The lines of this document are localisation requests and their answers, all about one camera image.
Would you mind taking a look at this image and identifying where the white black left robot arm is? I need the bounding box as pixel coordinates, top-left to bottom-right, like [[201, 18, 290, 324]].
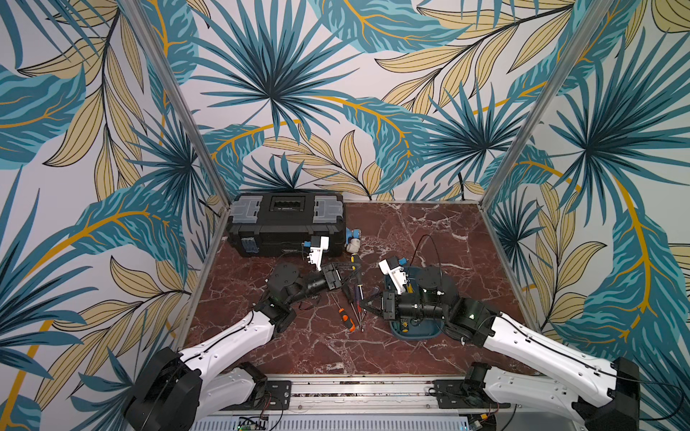
[[122, 263, 360, 430]]

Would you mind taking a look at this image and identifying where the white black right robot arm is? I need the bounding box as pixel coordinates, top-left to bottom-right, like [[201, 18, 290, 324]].
[[370, 258, 641, 430]]

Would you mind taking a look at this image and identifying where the blue red screwdriver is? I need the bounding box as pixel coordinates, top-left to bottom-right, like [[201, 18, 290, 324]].
[[353, 286, 365, 332]]

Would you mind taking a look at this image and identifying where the teal plastic storage tray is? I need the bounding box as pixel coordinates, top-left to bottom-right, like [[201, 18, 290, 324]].
[[383, 266, 449, 341]]

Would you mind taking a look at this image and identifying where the grey clear screwdriver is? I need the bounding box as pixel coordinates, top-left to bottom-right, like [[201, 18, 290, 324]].
[[360, 291, 382, 317]]

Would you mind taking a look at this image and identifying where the orange black small screwdriver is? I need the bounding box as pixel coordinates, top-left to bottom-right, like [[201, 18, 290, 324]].
[[337, 305, 357, 333]]

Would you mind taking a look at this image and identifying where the small blue white toy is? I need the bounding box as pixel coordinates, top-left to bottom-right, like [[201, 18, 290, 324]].
[[345, 229, 361, 254]]

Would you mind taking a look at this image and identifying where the black plastic toolbox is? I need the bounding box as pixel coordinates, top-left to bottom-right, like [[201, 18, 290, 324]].
[[226, 192, 347, 258]]

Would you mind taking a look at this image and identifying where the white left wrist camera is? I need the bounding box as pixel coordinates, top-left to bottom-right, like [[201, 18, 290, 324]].
[[304, 236, 330, 271]]

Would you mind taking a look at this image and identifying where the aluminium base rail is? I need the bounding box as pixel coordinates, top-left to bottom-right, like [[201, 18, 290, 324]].
[[126, 375, 589, 431]]

